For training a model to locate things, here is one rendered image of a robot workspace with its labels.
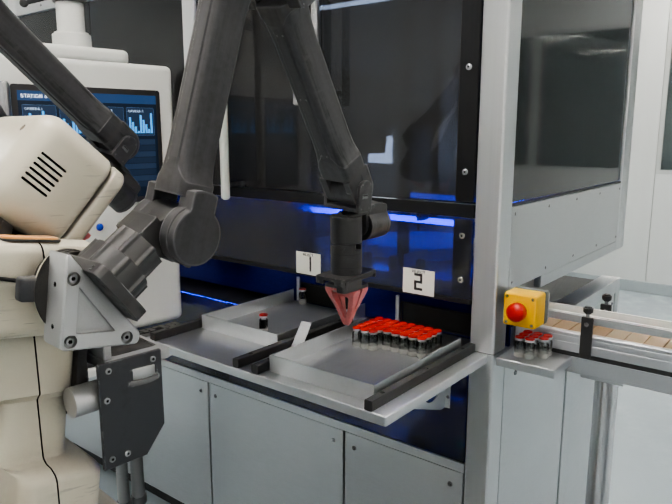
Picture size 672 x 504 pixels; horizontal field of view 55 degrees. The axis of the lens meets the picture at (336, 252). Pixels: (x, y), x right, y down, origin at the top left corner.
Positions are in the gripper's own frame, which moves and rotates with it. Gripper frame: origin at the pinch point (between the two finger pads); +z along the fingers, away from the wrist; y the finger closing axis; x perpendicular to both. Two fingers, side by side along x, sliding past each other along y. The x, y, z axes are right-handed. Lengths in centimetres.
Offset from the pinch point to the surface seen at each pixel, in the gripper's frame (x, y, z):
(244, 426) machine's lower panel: 67, 35, 56
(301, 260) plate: 43, 36, 1
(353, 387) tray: -2.1, -0.7, 12.4
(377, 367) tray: 2.8, 14.1, 14.5
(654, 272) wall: 50, 494, 96
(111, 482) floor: 144, 34, 105
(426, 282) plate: 4.4, 36.1, 1.1
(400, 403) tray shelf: -10.5, 2.3, 14.3
